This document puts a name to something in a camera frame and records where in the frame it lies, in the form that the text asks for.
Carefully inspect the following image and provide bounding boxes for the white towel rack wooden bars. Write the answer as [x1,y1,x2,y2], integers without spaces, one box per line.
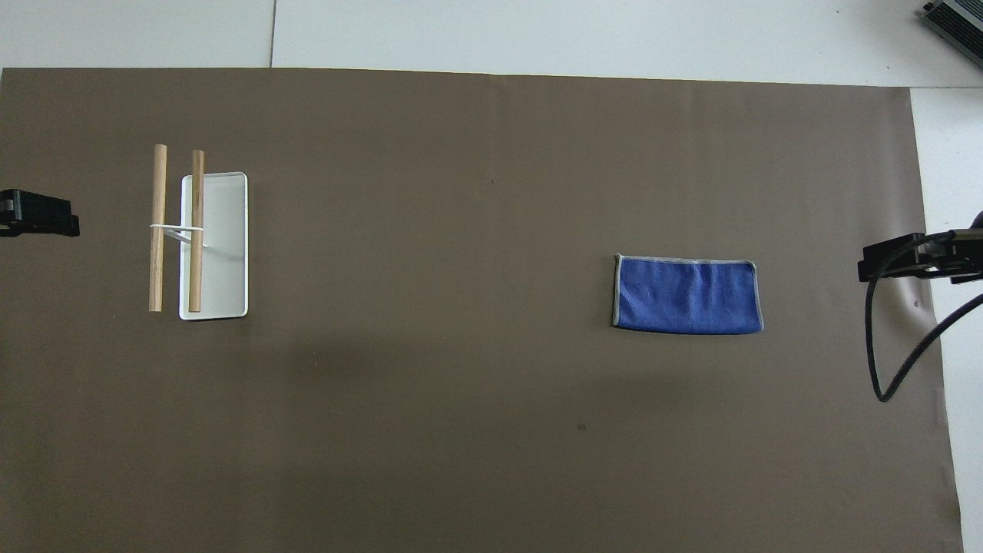
[148,144,250,321]

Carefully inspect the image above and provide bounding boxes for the grey metal box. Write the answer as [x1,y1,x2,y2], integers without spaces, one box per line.
[921,0,983,49]

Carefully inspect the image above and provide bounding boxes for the blue towel grey trim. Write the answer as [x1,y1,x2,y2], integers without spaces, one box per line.
[611,253,765,336]

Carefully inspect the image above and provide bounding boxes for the black cable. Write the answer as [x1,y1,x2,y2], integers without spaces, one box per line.
[865,230,983,403]

